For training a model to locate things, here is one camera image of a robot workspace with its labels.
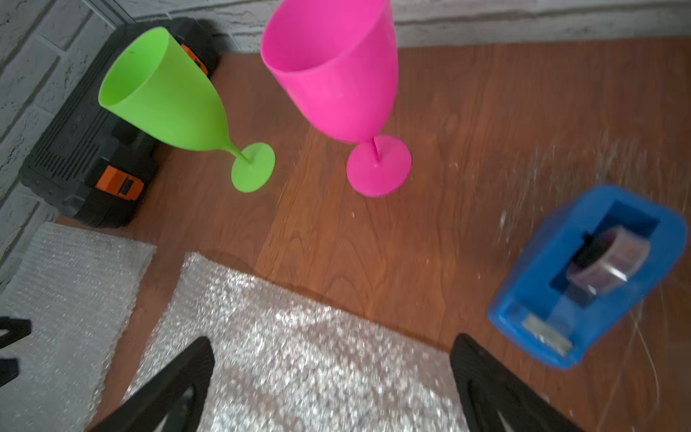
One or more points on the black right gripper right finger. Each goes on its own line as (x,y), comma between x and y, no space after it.
(495,399)

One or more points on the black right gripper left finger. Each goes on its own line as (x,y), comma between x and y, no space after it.
(173,399)

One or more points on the bubble wrap sheet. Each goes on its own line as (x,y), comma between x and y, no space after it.
(284,362)
(78,288)

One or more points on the pink plastic wine glass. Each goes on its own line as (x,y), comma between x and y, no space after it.
(338,62)

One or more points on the green plastic wine glass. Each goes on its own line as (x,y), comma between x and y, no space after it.
(156,87)

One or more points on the blue tape dispenser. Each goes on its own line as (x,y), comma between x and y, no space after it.
(586,266)

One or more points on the black plastic tool case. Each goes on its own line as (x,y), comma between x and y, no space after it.
(89,164)

